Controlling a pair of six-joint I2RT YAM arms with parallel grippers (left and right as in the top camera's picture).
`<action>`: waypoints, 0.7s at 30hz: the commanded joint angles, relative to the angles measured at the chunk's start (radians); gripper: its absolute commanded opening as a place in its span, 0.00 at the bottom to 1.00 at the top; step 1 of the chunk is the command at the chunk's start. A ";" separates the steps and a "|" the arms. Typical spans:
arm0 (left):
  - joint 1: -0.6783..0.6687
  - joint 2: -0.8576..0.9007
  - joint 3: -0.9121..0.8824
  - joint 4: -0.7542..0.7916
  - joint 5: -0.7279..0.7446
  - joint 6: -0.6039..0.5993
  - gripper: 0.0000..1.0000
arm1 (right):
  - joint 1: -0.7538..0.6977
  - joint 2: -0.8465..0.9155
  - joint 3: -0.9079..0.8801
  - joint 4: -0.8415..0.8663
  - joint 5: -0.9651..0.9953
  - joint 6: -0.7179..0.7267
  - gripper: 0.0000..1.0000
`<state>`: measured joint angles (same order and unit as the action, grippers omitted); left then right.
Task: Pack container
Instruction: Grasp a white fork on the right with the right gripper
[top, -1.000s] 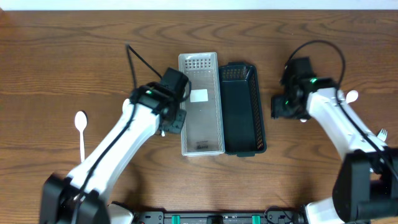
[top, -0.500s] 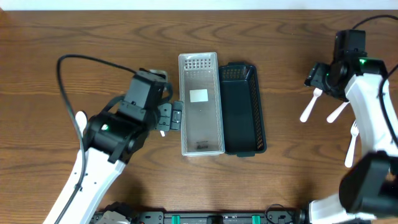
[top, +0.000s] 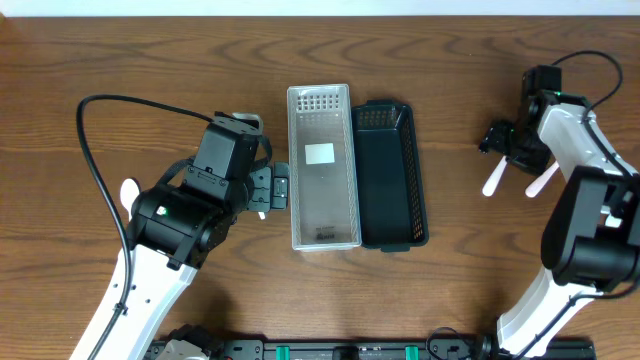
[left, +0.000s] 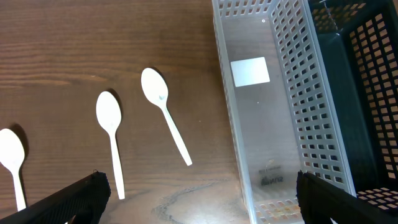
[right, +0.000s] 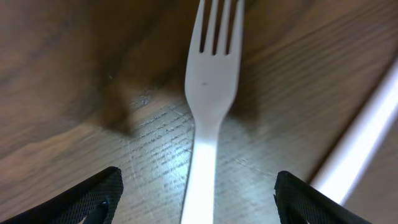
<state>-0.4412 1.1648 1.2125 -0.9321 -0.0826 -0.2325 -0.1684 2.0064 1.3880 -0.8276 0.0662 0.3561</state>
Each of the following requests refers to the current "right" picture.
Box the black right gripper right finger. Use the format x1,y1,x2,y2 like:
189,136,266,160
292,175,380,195
274,170,370,224

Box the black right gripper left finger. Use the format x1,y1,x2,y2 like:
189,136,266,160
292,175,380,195
4,166,124,224

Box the white plastic spoon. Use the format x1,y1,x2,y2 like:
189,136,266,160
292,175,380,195
310,60,397,205

